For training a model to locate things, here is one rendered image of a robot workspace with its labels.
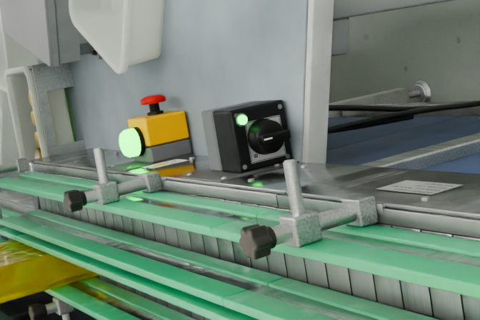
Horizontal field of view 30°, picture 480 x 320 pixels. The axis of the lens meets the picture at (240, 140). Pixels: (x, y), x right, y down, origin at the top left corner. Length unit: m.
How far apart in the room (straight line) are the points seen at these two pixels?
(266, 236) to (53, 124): 1.12
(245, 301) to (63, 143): 0.99
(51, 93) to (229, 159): 0.77
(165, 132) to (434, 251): 0.73
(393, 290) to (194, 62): 0.62
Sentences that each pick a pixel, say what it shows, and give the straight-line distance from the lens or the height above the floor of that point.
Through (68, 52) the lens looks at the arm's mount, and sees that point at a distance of 1.64.
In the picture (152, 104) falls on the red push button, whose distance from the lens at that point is 1.39.
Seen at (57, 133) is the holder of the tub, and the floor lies 0.80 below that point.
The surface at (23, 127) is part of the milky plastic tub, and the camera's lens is 1.97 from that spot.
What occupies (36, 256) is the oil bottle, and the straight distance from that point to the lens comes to 1.50.
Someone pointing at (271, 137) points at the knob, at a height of 0.80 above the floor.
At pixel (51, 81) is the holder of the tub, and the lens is 1.82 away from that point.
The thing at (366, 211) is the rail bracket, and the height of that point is 0.89.
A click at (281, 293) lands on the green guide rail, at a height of 0.92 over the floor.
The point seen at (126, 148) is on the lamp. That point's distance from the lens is 1.37.
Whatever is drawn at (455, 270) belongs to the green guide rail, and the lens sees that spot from 0.64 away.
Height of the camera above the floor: 1.36
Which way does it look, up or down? 29 degrees down
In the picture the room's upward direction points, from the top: 103 degrees counter-clockwise
